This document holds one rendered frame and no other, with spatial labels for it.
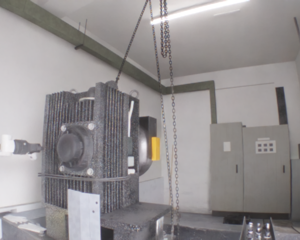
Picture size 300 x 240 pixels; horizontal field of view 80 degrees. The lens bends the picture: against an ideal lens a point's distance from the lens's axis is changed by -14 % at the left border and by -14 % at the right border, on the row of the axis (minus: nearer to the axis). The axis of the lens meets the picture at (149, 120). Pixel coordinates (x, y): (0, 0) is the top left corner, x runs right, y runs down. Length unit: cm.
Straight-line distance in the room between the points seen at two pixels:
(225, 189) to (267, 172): 80
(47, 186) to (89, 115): 55
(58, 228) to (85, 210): 51
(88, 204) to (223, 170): 324
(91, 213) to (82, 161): 29
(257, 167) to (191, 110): 174
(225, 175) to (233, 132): 78
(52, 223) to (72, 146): 59
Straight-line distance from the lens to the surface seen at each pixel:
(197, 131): 427
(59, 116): 134
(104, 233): 141
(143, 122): 158
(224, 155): 391
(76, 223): 100
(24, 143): 130
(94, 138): 109
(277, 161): 390
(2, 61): 218
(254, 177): 390
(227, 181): 394
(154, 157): 143
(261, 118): 415
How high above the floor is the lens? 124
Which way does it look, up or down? 9 degrees up
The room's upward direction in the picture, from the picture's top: straight up
